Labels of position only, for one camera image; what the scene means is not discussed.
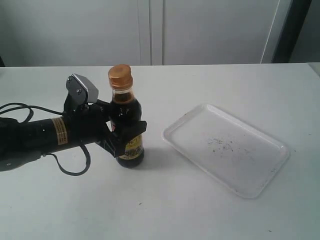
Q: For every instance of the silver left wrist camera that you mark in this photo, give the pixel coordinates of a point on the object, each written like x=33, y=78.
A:
x=81, y=89

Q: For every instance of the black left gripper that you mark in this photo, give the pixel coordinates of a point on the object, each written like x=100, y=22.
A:
x=87, y=123

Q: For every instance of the white rectangular foam tray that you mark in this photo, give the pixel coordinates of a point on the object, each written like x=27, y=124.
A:
x=239, y=156

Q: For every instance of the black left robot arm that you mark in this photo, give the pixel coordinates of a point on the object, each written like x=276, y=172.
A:
x=28, y=141

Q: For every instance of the dark soy sauce bottle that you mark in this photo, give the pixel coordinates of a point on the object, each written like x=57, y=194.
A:
x=126, y=110

